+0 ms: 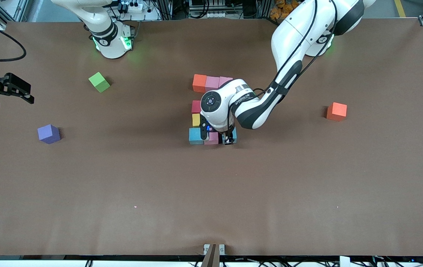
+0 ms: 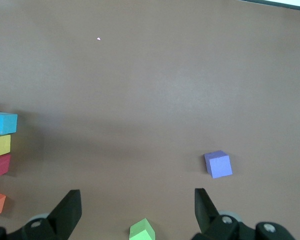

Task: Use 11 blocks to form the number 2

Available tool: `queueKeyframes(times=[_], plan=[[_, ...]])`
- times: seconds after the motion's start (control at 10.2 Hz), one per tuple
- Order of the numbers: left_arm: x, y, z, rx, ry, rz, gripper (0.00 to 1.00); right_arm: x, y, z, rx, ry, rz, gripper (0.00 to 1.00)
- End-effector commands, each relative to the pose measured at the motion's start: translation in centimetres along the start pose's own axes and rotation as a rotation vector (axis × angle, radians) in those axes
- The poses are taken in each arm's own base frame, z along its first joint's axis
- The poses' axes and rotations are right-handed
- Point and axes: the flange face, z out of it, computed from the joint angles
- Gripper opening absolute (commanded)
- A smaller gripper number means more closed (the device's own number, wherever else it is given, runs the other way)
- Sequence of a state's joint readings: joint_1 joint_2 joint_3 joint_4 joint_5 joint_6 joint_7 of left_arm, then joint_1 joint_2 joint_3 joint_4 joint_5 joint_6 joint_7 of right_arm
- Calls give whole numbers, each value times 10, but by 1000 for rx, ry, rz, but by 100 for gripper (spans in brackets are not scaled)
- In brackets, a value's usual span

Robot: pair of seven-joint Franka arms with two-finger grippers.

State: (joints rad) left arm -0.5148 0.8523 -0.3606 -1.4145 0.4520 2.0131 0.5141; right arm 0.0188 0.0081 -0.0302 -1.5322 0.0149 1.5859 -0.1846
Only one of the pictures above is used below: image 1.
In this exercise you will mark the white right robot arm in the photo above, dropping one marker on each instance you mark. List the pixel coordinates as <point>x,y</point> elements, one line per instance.
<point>104,33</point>

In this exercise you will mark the purple foam cube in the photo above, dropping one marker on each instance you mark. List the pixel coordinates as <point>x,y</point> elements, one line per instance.
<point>48,134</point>

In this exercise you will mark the pile of orange objects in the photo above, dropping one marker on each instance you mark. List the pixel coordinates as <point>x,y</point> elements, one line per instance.
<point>278,11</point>

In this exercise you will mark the yellow foam cube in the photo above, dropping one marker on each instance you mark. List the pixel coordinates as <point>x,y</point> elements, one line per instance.
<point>196,119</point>

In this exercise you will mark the orange foam cube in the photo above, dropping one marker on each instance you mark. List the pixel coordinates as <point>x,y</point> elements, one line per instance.
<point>199,83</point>
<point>336,112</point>

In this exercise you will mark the small white box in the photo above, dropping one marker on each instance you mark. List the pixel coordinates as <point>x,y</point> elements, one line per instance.
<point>344,261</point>

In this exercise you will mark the blue foam cube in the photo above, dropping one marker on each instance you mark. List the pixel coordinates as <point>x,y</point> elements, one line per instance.
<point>235,135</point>
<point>196,136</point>

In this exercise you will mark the green foam cube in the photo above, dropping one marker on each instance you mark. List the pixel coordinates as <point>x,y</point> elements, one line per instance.
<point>99,82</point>

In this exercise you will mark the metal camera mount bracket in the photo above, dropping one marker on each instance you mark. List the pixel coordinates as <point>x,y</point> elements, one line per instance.
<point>213,256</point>

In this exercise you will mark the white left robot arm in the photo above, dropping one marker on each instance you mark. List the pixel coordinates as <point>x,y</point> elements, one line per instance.
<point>289,37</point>

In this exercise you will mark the red foam cube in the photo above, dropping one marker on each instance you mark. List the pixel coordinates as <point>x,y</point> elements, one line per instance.
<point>196,106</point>

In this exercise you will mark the table cover sheet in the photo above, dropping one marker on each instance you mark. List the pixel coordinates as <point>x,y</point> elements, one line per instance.
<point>211,193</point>

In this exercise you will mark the pink foam cube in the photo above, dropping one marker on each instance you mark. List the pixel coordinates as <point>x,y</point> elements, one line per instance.
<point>212,83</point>
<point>212,138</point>
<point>224,79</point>

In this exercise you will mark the white power strip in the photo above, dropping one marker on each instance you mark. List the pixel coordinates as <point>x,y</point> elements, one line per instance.
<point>135,6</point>
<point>216,15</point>

